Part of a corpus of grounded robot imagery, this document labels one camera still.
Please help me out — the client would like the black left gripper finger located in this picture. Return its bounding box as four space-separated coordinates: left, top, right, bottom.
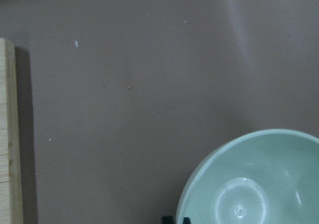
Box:
161 215 191 224

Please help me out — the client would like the green bowl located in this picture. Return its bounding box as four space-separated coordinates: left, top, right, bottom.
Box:
175 129 319 224

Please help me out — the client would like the wooden cutting board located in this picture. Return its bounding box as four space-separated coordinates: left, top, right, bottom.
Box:
0 38 23 224

